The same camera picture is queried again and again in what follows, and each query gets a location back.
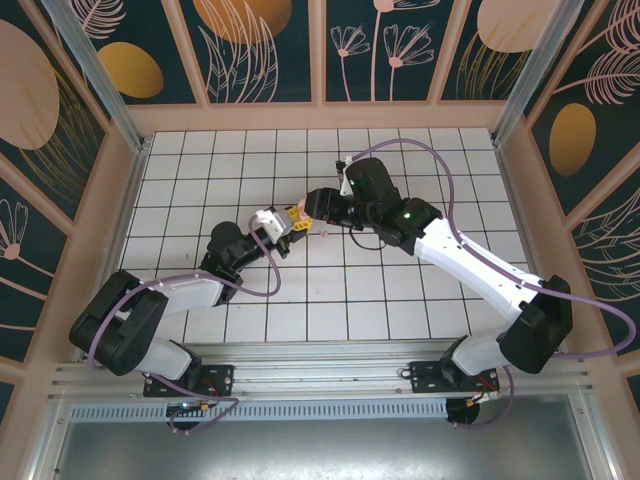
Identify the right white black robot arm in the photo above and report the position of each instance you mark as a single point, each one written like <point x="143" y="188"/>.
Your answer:
<point x="475" y="265"/>

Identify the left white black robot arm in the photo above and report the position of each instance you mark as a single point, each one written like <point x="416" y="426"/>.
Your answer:
<point x="185" y="295"/>

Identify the grey metal sheet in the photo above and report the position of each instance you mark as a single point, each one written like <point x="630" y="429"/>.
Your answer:
<point x="320" y="450"/>

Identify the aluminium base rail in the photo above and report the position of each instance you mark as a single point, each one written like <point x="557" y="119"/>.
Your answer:
<point x="320" y="372"/>

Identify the aluminium corner post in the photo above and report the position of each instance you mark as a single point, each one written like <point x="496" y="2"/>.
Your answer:
<point x="530" y="75"/>
<point x="114" y="95"/>

